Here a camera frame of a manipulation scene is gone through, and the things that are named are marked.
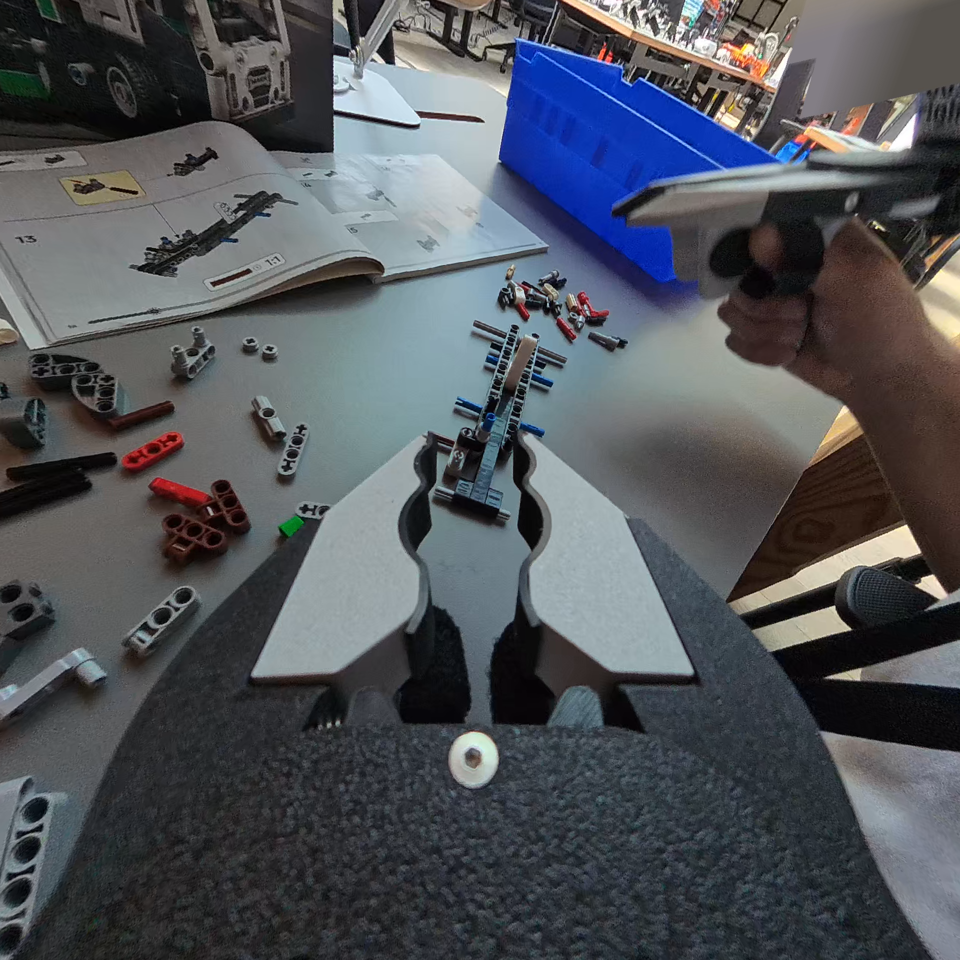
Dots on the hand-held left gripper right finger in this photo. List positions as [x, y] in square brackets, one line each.
[600, 577]

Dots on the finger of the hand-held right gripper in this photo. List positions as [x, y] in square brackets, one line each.
[705, 204]
[862, 161]

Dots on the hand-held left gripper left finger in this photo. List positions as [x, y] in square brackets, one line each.
[345, 577]

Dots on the dark grey lego beam assembly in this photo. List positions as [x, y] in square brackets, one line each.
[501, 390]

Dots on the person's right forearm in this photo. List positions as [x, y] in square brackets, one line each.
[915, 450]

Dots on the scattered lego pieces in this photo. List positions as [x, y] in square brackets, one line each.
[195, 536]

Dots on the pile of small lego pins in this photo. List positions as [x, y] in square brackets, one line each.
[555, 300]

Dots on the lego instruction booklet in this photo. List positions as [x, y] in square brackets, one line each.
[187, 225]

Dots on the lego set box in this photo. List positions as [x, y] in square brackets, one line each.
[150, 60]

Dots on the person's right hand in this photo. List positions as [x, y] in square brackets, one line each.
[855, 315]

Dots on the blue storage bin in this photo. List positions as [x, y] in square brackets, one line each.
[585, 150]

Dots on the wooden workbench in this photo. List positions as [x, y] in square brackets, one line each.
[675, 37]

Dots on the black office chair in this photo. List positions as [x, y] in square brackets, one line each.
[517, 30]

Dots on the black chair armrest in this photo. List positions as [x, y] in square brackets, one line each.
[885, 596]

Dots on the white stand base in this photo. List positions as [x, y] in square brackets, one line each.
[375, 97]

